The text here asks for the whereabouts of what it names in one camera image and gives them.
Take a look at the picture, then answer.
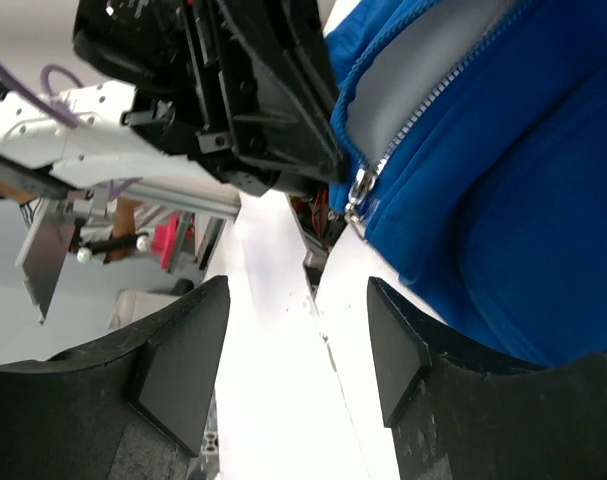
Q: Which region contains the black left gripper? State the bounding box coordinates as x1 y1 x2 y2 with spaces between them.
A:
73 1 347 195

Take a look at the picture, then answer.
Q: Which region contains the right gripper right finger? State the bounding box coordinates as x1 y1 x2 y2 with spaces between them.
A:
367 277 607 479

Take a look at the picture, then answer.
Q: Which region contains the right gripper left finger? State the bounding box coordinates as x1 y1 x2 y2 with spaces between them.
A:
0 276 230 479

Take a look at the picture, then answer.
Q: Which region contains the silver zipper pull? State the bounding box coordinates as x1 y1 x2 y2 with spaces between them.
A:
345 168 378 223

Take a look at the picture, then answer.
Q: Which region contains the blue zip-up jacket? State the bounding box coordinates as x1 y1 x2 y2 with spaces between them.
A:
326 1 607 367

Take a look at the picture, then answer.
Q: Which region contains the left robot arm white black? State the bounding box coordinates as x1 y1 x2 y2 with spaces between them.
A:
0 1 347 199

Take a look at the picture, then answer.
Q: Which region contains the aluminium table frame rail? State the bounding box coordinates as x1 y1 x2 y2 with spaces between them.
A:
0 144 241 224

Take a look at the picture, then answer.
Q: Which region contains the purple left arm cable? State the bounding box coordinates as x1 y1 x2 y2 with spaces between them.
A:
0 42 144 201

